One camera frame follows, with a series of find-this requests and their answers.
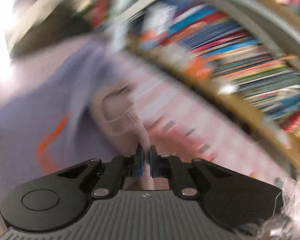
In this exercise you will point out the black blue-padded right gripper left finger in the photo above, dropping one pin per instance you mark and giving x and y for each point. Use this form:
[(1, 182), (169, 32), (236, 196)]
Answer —
[(114, 173)]

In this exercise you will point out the wooden bookshelf with white frame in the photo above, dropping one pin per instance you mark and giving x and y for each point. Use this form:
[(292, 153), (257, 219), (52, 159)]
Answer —
[(274, 22)]

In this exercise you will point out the purple and mauve knit sweater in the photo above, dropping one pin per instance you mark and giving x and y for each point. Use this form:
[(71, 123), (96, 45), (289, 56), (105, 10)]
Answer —
[(81, 112)]

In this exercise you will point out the pink checkered table mat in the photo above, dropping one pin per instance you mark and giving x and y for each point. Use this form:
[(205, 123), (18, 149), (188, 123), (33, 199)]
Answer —
[(178, 121)]

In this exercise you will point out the row of colourful books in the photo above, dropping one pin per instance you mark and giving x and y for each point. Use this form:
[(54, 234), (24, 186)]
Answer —
[(206, 42)]

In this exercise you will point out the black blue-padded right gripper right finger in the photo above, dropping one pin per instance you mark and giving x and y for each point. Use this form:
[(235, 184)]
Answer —
[(175, 171)]

